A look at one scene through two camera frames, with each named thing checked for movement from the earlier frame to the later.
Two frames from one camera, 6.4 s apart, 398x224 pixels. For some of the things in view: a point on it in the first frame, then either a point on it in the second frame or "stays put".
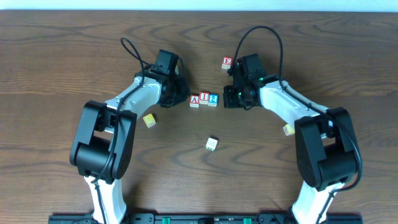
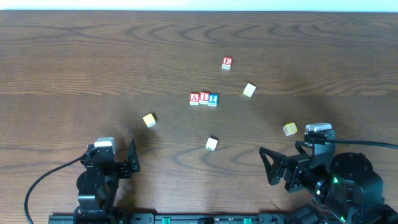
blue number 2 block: x=213 y=99 stays put
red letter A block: x=194 y=100 stays put
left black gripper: x=179 y=94 to x=123 y=168
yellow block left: x=149 y=120 stays put
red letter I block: x=204 y=98 stays put
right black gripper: x=231 y=97 to x=292 y=171
